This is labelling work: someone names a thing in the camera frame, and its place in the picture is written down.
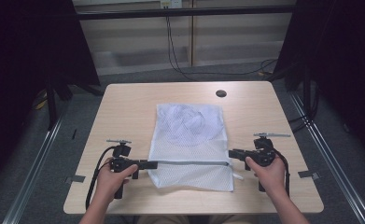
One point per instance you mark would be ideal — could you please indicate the person's right hand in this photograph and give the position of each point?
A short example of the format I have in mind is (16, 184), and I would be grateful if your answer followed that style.
(270, 177)

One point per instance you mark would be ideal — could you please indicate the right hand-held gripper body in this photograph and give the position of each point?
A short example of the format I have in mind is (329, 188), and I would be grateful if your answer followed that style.
(264, 152)

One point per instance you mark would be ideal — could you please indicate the silver floor rail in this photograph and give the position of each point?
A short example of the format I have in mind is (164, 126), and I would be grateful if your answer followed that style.
(34, 174)
(335, 174)

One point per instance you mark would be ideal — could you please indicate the grey tape strip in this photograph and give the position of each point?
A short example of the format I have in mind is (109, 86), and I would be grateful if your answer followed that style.
(76, 179)
(308, 174)

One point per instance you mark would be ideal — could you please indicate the black metal stand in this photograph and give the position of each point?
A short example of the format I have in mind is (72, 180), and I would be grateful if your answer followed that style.
(52, 105)

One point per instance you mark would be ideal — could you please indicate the yellow plug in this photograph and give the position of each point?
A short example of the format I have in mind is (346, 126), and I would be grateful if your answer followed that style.
(264, 73)

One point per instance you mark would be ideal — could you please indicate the person's left hand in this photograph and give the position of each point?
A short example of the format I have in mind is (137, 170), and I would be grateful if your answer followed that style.
(108, 183)

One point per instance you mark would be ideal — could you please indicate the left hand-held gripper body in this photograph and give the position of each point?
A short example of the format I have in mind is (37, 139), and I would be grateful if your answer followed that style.
(121, 155)

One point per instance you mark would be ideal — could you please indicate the small black floor strip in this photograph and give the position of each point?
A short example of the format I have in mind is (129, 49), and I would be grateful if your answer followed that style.
(74, 134)

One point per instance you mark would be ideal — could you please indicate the black horizontal bar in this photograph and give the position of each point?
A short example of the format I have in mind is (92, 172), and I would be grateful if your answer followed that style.
(183, 12)

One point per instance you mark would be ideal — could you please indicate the black curtain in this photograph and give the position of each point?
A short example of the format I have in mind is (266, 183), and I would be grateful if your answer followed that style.
(342, 62)
(30, 62)

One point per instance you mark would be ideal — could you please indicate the white mesh laundry bag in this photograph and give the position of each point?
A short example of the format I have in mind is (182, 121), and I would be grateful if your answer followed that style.
(192, 177)

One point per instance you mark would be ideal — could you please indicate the white wall outlet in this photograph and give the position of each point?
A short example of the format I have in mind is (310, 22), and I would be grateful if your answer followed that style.
(171, 3)

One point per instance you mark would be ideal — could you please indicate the crumpled white garment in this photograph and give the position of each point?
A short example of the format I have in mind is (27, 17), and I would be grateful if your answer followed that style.
(189, 124)

